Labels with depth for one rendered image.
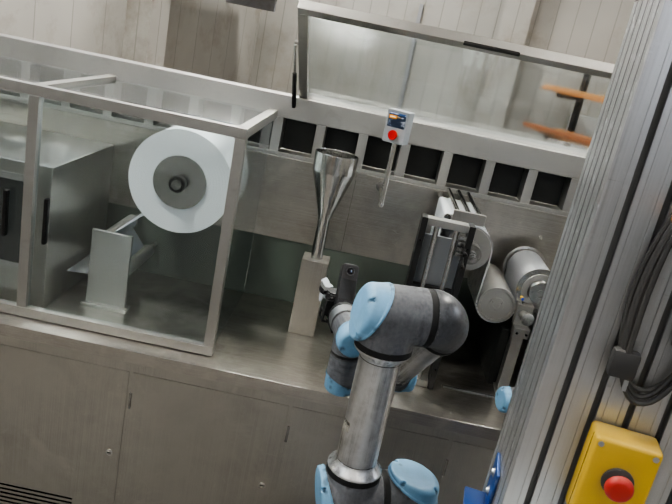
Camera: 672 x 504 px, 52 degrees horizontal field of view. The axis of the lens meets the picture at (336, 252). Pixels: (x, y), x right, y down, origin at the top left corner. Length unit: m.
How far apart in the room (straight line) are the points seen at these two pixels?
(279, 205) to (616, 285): 1.71
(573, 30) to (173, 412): 6.66
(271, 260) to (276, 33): 6.11
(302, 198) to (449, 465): 1.04
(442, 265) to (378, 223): 0.47
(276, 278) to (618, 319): 1.78
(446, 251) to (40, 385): 1.31
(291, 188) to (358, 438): 1.28
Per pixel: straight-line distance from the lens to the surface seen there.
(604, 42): 8.12
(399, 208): 2.49
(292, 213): 2.52
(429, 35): 2.01
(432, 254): 2.07
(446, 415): 2.11
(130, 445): 2.32
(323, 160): 2.18
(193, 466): 2.30
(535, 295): 2.26
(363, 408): 1.39
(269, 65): 8.53
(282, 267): 2.58
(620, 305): 0.99
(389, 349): 1.31
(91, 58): 2.63
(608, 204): 0.95
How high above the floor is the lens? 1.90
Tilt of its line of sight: 18 degrees down
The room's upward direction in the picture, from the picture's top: 12 degrees clockwise
